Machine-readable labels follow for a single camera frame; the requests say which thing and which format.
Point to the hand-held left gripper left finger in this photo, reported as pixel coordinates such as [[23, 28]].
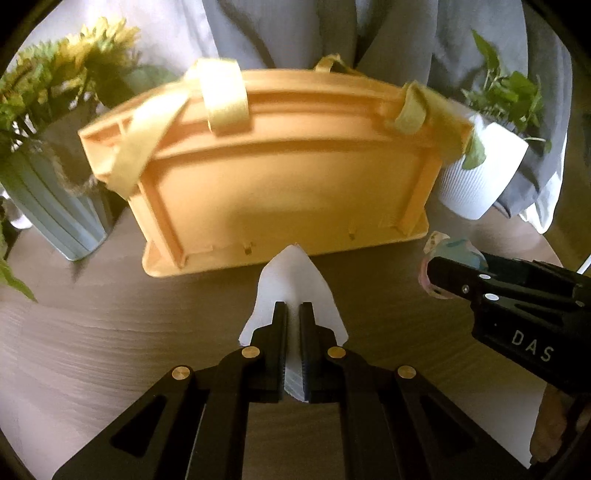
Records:
[[265, 369]]

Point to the yellow plastic bin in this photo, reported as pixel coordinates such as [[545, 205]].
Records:
[[286, 184]]

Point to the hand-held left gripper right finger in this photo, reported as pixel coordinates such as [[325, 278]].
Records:
[[318, 369]]

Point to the white curtain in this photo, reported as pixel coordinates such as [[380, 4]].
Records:
[[221, 27]]

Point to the yellow fabric ribbon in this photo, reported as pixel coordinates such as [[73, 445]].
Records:
[[415, 108], [221, 97], [332, 63]]

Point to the person's right hand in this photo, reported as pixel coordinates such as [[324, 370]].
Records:
[[549, 429]]

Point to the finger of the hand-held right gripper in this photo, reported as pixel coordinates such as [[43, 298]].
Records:
[[457, 277], [540, 268]]

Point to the white cloth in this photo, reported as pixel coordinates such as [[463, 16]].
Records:
[[291, 281]]

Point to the blue-grey ribbed vase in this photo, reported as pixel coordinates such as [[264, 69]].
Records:
[[51, 203]]

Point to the green fern leaf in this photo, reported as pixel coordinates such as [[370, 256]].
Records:
[[11, 272]]

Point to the green leafy plant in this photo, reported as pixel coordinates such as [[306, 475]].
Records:
[[508, 97]]

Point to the artificial sunflower bouquet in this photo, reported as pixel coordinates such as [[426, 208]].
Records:
[[60, 78]]

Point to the pastel printed cloth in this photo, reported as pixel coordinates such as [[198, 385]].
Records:
[[450, 247]]

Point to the grey curtain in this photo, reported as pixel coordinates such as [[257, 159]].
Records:
[[415, 37]]

